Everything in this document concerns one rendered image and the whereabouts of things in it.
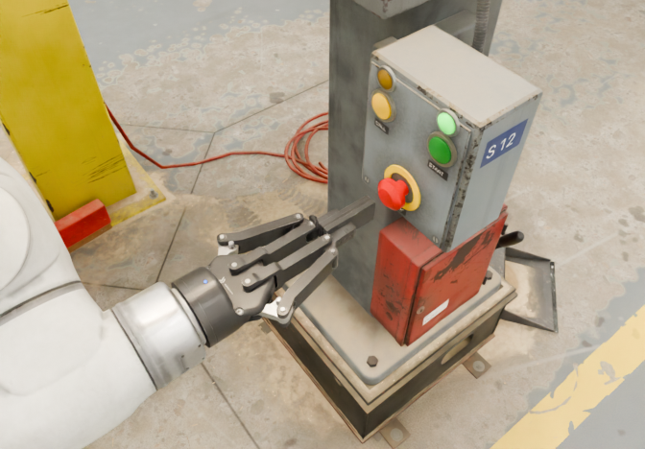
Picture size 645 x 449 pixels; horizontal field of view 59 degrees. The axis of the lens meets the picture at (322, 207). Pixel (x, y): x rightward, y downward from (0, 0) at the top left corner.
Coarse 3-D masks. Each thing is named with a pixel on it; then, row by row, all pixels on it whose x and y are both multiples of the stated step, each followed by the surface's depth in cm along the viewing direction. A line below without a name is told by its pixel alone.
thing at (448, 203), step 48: (384, 48) 61; (432, 48) 61; (432, 96) 56; (480, 96) 56; (528, 96) 56; (384, 144) 66; (480, 144) 55; (432, 192) 63; (480, 192) 62; (432, 240) 68
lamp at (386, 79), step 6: (384, 66) 59; (378, 72) 60; (384, 72) 59; (390, 72) 59; (378, 78) 60; (384, 78) 59; (390, 78) 59; (384, 84) 60; (390, 84) 60; (384, 90) 61; (390, 90) 60
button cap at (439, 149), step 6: (432, 138) 58; (438, 138) 57; (432, 144) 58; (438, 144) 57; (444, 144) 57; (432, 150) 59; (438, 150) 58; (444, 150) 57; (438, 156) 58; (444, 156) 57; (450, 156) 57; (444, 162) 58
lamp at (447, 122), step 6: (444, 108) 55; (438, 114) 56; (444, 114) 55; (450, 114) 54; (438, 120) 56; (444, 120) 55; (450, 120) 54; (456, 120) 54; (438, 126) 57; (444, 126) 55; (450, 126) 55; (456, 126) 54; (444, 132) 56; (450, 132) 55; (456, 132) 55
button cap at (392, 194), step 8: (384, 184) 66; (392, 184) 65; (400, 184) 67; (384, 192) 66; (392, 192) 65; (400, 192) 65; (408, 192) 67; (384, 200) 67; (392, 200) 65; (400, 200) 65; (392, 208) 67
